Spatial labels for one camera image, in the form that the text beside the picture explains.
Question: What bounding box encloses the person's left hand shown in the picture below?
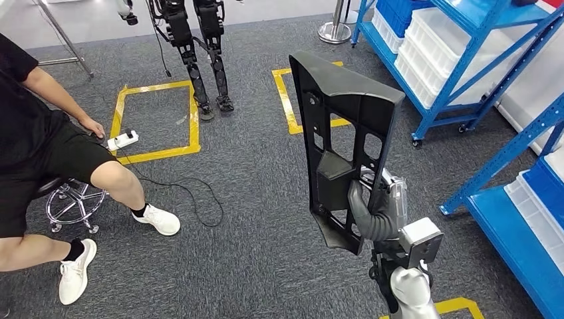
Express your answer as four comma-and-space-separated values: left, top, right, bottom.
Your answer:
79, 116, 106, 141

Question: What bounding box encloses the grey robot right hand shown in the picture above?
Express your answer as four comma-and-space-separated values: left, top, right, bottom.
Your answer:
347, 166, 409, 231

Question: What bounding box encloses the black plastic panel part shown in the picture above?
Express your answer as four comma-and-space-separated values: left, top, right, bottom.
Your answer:
288, 51, 406, 257

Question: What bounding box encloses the blue steel shelf rack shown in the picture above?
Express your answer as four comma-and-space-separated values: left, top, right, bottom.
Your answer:
351, 0, 564, 148
439, 90, 564, 319

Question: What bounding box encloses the white power strip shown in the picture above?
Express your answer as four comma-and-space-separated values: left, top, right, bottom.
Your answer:
106, 128, 140, 152

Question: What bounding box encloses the yellow floor tape square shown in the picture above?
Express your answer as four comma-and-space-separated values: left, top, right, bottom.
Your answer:
378, 297, 486, 319
271, 60, 352, 136
108, 80, 203, 166

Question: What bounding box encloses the person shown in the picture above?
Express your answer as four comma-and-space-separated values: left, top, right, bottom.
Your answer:
0, 33, 182, 307

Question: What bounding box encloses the chrome stool with black seat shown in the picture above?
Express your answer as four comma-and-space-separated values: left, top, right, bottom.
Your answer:
34, 175, 110, 235

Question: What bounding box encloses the white plastic crate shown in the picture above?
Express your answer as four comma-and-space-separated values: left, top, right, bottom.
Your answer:
503, 170, 564, 274
393, 53, 481, 110
370, 6, 405, 55
398, 37, 490, 96
404, 6, 503, 76
544, 147, 564, 177

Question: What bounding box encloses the blue plastic crate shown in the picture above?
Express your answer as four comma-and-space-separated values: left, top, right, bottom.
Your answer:
521, 156, 564, 227
375, 0, 437, 39

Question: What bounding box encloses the chrome stanchion with round base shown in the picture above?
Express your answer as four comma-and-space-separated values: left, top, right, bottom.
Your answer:
317, 0, 353, 45
340, 0, 361, 25

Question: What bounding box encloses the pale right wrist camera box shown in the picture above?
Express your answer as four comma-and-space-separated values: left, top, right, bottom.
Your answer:
398, 217, 445, 269

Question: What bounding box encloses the dark grey camera bracket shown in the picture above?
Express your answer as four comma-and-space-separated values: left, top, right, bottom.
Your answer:
369, 249, 410, 282

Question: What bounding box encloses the metal stand frame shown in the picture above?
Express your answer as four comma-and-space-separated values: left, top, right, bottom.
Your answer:
31, 0, 96, 80

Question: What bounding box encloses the hanging black cable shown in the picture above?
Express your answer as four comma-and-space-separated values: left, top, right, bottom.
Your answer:
145, 0, 174, 79

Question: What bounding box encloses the black power cable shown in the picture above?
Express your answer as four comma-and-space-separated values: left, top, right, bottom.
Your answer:
115, 147, 225, 229

